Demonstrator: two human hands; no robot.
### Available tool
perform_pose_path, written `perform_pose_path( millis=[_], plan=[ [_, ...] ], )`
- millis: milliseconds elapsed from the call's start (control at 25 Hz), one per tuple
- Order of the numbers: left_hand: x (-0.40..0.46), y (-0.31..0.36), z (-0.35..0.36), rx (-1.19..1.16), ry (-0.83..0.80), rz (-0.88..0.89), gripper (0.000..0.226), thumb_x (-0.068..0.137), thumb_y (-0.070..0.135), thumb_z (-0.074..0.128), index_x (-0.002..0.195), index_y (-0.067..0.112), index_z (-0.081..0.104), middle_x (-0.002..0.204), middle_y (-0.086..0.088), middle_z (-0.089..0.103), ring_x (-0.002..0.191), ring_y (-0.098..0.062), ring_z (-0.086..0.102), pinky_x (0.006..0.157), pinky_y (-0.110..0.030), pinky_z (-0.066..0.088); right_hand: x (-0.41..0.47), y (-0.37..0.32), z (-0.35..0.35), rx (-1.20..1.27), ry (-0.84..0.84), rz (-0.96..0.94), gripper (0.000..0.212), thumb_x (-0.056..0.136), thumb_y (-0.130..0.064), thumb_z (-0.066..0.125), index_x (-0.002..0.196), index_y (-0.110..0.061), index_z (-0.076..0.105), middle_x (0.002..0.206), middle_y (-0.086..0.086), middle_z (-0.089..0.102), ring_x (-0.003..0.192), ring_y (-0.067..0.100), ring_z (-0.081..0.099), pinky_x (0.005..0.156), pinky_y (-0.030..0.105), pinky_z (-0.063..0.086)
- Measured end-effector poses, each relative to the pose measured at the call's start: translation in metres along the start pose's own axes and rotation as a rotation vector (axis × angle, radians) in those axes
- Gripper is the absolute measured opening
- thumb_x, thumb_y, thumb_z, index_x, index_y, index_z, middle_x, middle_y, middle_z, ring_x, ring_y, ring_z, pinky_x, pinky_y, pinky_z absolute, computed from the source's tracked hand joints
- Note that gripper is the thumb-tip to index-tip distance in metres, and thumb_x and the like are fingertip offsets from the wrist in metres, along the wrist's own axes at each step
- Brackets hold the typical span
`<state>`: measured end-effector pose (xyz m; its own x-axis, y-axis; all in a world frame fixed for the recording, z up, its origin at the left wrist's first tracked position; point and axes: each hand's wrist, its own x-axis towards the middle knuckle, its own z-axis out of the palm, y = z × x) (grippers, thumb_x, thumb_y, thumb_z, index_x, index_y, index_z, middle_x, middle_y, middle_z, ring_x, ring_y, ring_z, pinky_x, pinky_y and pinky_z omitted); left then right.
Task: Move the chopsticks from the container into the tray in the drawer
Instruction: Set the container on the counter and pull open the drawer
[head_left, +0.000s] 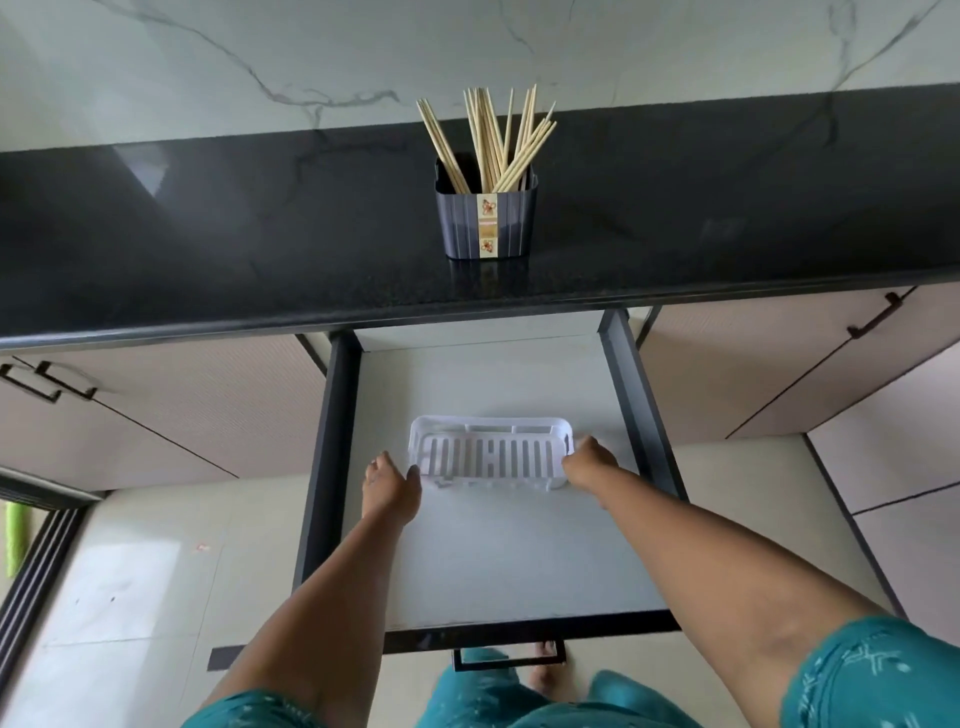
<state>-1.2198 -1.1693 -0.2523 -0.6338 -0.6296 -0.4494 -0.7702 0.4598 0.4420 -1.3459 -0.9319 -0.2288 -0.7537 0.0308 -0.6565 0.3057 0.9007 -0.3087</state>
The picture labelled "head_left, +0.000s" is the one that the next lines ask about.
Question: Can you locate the black cabinet handle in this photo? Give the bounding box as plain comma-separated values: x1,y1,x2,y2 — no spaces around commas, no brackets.
35,361,99,401
0,363,61,404
847,292,904,340

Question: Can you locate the beige kitchen drawer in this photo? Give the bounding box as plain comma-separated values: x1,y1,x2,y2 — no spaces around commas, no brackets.
292,307,691,674

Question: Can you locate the person's left forearm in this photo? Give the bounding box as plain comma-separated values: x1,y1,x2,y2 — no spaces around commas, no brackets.
202,509,421,721

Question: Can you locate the person's right hand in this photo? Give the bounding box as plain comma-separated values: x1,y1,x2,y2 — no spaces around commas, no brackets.
560,436,624,511

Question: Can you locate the beige tall cabinet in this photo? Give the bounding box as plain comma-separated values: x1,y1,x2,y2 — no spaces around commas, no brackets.
806,341,960,639

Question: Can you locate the person's bare foot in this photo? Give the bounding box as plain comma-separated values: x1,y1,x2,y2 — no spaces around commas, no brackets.
527,638,573,697

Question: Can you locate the dark blue ribbed holder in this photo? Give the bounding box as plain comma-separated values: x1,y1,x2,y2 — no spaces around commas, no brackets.
434,153,540,262

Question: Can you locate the person's right forearm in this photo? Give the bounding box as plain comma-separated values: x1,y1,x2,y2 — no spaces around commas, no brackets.
592,479,901,728

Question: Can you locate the bunch of wooden chopsticks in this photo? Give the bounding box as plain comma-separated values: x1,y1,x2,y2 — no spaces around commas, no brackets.
416,83,559,195

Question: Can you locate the white slotted plastic tray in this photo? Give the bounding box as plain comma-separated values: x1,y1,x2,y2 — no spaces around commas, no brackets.
407,414,577,493

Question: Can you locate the teal patterned garment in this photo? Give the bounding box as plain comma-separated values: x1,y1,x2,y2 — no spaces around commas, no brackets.
179,616,960,728

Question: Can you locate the person's left hand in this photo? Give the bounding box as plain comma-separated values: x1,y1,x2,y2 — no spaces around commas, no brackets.
361,449,424,530

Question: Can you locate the black sliding door track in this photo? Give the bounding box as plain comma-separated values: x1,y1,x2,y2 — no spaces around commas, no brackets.
0,468,110,661

